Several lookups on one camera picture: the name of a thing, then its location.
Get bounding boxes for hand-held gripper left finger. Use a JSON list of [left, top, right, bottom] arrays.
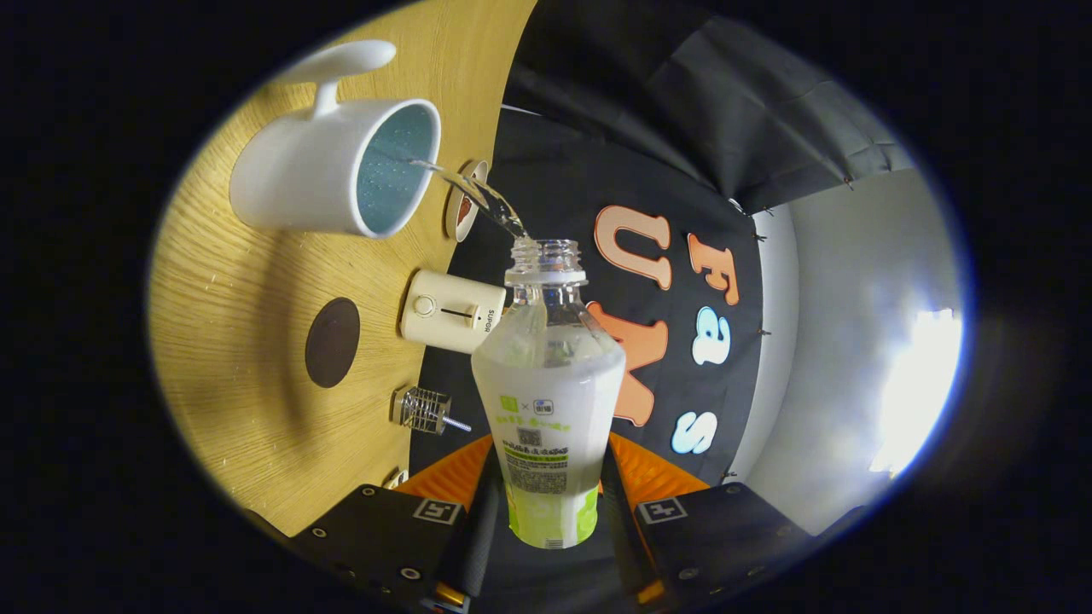
[[294, 433, 504, 613]]

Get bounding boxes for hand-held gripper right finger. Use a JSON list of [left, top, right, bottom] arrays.
[[601, 431, 816, 611]]

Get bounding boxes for dark brown round coaster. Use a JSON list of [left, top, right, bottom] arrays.
[[305, 297, 361, 389]]

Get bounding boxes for clear plastic juice bottle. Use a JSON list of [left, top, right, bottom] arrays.
[[471, 239, 628, 549]]

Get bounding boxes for white cup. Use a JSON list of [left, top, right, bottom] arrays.
[[229, 39, 443, 238]]

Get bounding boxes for cream small appliance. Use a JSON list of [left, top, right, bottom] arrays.
[[399, 269, 507, 355]]

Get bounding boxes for large ceiling light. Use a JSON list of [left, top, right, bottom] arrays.
[[870, 307, 965, 478]]

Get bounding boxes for wooden table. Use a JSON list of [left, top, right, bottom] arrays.
[[147, 0, 538, 538]]

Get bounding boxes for white oval dish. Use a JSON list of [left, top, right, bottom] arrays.
[[444, 159, 490, 242]]

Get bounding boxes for wire mesh holder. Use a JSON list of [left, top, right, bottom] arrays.
[[392, 385, 451, 436]]

